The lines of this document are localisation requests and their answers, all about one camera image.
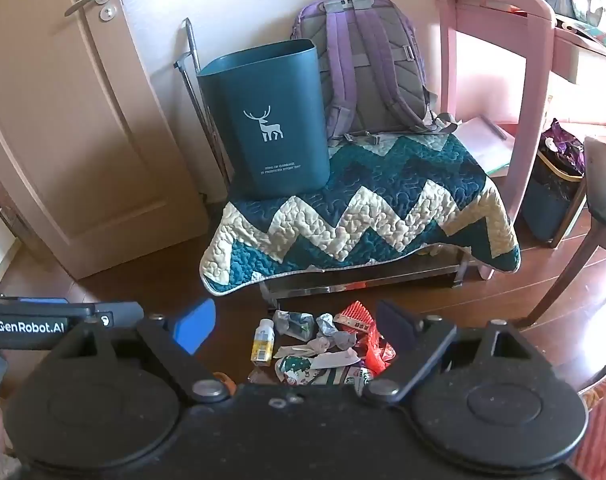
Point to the white paper sheet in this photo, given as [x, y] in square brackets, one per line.
[335, 360]

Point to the purple grey backpack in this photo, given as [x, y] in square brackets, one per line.
[373, 60]

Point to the small white yellow bottle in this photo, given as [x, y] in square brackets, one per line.
[264, 340]

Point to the red serrated snack packet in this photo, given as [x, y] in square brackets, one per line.
[355, 316]

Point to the teal cream zigzag quilted blanket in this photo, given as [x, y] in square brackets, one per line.
[363, 220]

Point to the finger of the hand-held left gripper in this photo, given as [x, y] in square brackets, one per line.
[43, 302]

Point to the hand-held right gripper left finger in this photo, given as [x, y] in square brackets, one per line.
[195, 325]

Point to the dark bin with gold rim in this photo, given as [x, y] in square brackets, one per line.
[548, 205]

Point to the orange striped cloth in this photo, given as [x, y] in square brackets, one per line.
[605, 430]

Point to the crumpled grey wrapper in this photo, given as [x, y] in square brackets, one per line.
[333, 335]

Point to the green red printed paper bag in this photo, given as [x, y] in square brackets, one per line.
[298, 370]

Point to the teal deer print trash bin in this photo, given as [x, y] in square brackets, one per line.
[263, 110]

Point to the red plastic wrapper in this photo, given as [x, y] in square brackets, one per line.
[375, 352]

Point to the crumpled clear plastic bag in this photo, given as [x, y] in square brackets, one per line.
[293, 324]

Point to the white orange printed packet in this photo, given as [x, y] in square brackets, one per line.
[355, 377]

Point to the colourful picture book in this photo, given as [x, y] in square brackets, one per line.
[598, 35]

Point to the stack of white papers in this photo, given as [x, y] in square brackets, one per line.
[483, 145]

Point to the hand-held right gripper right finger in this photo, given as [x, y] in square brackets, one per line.
[395, 322]

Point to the folded metal trolley frame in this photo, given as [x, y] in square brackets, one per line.
[192, 55]

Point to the pink wooden desk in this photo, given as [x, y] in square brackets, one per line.
[538, 60]

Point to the dark wooden chair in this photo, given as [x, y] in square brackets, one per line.
[603, 180]

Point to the beige wooden door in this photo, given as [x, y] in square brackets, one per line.
[58, 135]

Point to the purple plastic bag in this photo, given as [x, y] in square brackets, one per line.
[563, 145]

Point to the silver door lock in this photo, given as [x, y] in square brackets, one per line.
[107, 12]

